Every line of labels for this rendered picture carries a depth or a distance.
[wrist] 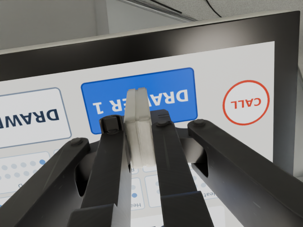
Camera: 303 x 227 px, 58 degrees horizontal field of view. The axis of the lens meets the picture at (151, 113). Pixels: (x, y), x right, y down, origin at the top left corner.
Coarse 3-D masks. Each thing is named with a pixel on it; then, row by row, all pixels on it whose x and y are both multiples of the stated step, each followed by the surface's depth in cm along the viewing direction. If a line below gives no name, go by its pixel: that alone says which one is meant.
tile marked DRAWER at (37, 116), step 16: (0, 96) 22; (16, 96) 22; (32, 96) 22; (48, 96) 22; (0, 112) 23; (16, 112) 23; (32, 112) 23; (48, 112) 23; (64, 112) 23; (0, 128) 23; (16, 128) 23; (32, 128) 23; (48, 128) 23; (64, 128) 23; (0, 144) 24; (16, 144) 24; (32, 144) 24
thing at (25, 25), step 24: (0, 0) 37; (24, 0) 37; (48, 0) 37; (72, 0) 37; (96, 0) 38; (0, 24) 36; (24, 24) 36; (48, 24) 35; (72, 24) 35; (96, 24) 36; (0, 48) 34
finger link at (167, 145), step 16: (160, 128) 14; (160, 144) 12; (176, 144) 12; (160, 160) 11; (176, 160) 11; (160, 176) 10; (176, 176) 10; (192, 176) 10; (160, 192) 9; (176, 192) 9; (192, 192) 8; (176, 208) 7; (192, 208) 7; (176, 224) 7; (192, 224) 7; (208, 224) 7
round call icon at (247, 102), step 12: (228, 84) 23; (240, 84) 23; (252, 84) 23; (264, 84) 23; (228, 96) 23; (240, 96) 23; (252, 96) 23; (264, 96) 23; (228, 108) 24; (240, 108) 24; (252, 108) 24; (264, 108) 24; (228, 120) 24; (240, 120) 24; (252, 120) 24; (264, 120) 24
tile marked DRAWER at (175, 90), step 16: (96, 80) 22; (112, 80) 22; (128, 80) 22; (144, 80) 22; (160, 80) 22; (176, 80) 22; (192, 80) 23; (96, 96) 23; (112, 96) 23; (160, 96) 23; (176, 96) 23; (192, 96) 23; (96, 112) 23; (112, 112) 23; (176, 112) 23; (192, 112) 24; (96, 128) 24
